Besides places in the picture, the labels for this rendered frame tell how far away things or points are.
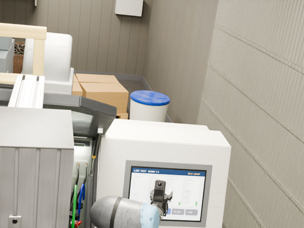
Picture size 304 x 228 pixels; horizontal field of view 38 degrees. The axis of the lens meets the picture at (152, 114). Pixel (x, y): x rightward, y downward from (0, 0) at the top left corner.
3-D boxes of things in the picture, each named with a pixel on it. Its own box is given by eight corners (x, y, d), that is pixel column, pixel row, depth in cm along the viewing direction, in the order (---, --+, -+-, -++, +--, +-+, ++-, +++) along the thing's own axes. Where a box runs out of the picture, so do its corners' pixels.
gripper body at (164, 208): (153, 207, 200) (146, 221, 189) (153, 191, 198) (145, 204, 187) (169, 210, 199) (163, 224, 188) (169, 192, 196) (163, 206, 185)
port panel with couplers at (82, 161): (62, 204, 253) (66, 156, 242) (63, 201, 256) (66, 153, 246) (85, 205, 255) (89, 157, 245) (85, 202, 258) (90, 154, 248)
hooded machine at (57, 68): (19, 135, 582) (22, 25, 533) (68, 137, 598) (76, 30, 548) (14, 162, 510) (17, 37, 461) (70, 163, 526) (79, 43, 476)
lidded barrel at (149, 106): (167, 150, 599) (174, 104, 576) (127, 149, 586) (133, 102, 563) (159, 134, 648) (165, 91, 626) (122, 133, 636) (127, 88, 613)
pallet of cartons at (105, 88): (26, 124, 620) (28, 89, 603) (29, 99, 716) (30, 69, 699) (128, 128, 657) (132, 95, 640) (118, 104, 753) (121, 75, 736)
